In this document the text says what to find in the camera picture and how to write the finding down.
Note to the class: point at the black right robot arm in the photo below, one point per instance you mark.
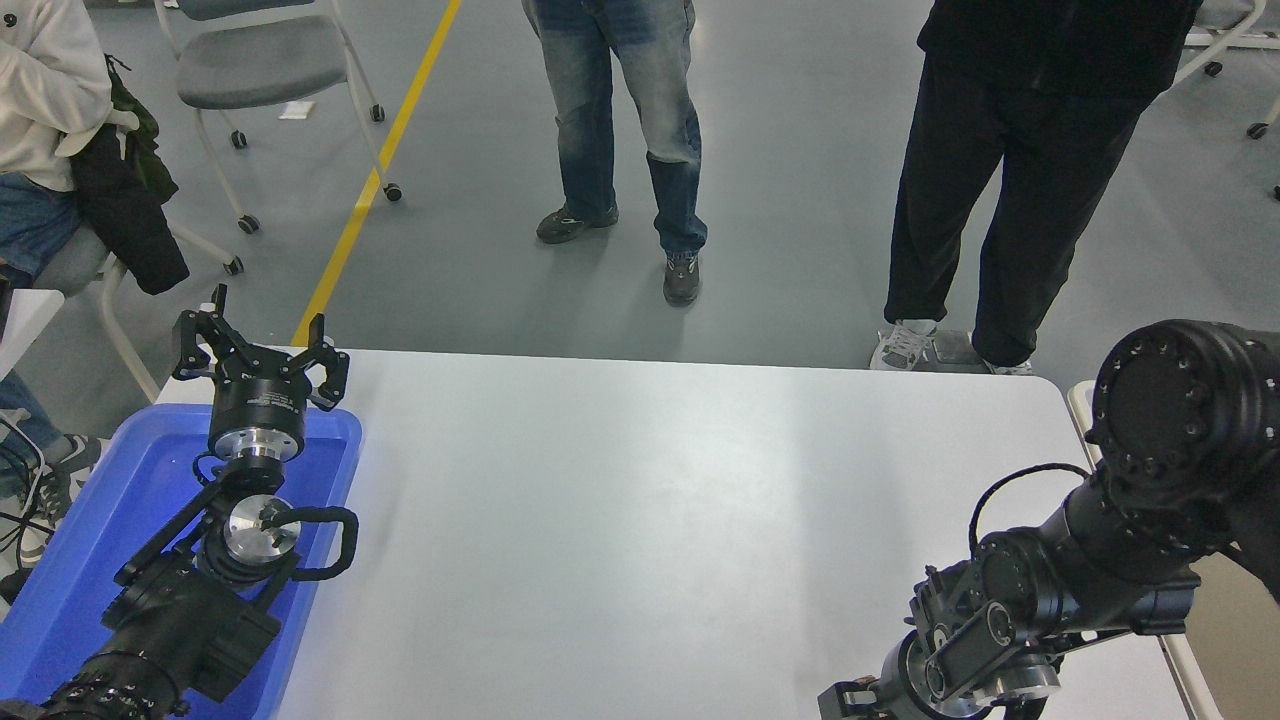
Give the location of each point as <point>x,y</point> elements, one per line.
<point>1170,430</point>

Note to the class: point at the white side table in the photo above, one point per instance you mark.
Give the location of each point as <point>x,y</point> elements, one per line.
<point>22,320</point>

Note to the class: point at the blue plastic tray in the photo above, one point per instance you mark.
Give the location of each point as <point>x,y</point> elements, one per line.
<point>110,500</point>

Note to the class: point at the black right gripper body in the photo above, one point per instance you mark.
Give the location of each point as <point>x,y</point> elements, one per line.
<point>893,690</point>

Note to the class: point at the large pale bin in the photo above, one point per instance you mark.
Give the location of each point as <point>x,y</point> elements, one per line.
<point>1230,650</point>

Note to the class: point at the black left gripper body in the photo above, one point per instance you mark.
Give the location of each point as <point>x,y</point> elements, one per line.
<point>258,402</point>

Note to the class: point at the green bag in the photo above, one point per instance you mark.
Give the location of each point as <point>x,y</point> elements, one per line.
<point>140,130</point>

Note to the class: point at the grey wheeled chair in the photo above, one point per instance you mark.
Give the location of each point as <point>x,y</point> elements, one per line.
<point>260,60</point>

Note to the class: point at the white paper scrap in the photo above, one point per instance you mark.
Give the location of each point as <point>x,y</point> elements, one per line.
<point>297,110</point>

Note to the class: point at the white-framed wheeled chair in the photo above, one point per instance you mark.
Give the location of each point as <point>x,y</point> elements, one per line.
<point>1235,25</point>

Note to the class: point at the black jacket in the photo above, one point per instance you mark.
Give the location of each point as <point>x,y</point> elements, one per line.
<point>135,220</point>

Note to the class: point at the person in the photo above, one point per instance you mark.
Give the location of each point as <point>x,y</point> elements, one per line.
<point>45,100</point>
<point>610,90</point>
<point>1030,150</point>

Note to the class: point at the white-framed grey chair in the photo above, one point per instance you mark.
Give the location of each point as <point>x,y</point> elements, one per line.
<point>75,265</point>

